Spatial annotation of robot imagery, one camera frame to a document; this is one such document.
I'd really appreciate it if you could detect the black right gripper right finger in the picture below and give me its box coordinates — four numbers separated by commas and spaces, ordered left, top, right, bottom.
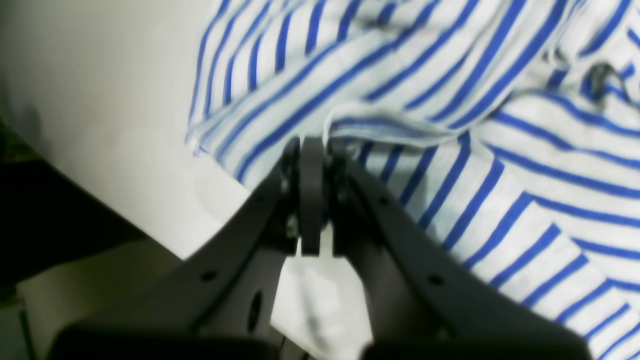
300, 137, 591, 360

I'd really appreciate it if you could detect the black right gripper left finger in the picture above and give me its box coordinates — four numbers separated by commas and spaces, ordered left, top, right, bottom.
50, 138, 300, 360

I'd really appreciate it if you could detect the blue white striped T-shirt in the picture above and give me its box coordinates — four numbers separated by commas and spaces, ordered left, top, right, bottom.
186, 0, 640, 360

